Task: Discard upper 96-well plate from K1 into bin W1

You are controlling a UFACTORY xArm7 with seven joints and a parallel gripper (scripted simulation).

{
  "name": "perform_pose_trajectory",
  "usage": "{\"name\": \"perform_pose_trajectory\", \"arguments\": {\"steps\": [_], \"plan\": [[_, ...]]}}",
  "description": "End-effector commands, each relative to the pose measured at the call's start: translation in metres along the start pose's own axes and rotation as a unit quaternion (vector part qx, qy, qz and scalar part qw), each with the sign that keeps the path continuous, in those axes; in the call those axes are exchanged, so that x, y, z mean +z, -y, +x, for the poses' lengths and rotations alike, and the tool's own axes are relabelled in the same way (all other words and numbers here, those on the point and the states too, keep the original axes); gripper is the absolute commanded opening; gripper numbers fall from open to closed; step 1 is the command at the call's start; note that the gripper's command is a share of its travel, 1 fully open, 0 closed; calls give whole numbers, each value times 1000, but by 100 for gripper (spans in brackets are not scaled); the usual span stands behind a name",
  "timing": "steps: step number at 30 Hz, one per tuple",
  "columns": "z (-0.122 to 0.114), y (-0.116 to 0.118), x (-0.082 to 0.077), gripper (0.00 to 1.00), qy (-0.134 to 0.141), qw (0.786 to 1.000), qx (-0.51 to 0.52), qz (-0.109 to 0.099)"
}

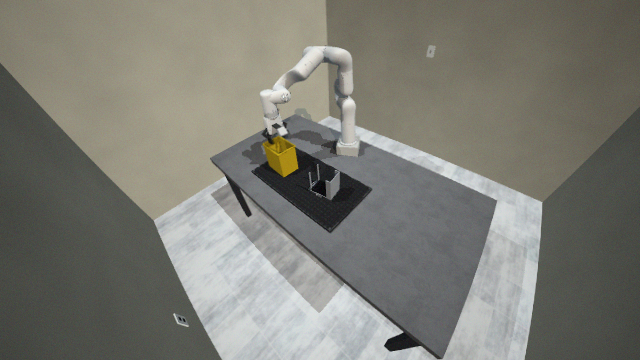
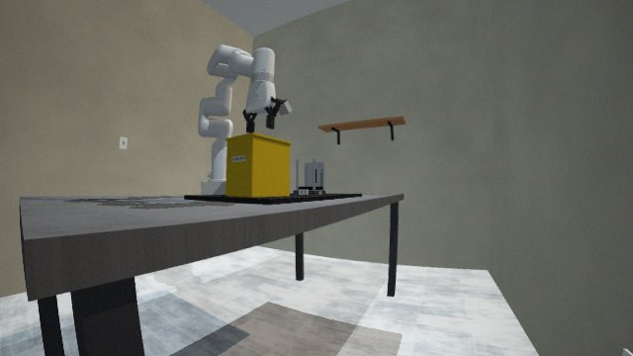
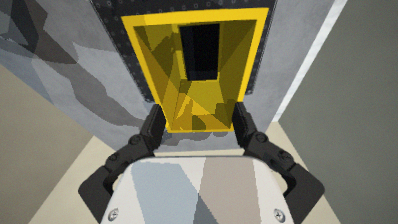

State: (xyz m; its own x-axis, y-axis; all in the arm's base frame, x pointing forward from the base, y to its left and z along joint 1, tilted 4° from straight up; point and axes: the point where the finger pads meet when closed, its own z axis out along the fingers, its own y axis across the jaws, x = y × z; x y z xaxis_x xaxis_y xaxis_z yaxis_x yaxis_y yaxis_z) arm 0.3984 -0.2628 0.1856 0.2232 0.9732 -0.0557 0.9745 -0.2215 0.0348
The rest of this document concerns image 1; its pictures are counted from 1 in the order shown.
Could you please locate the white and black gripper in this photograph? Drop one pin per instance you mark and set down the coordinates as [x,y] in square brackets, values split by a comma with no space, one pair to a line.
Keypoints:
[269,129]

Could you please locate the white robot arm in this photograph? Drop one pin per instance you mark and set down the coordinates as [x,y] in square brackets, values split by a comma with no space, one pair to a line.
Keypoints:
[312,58]

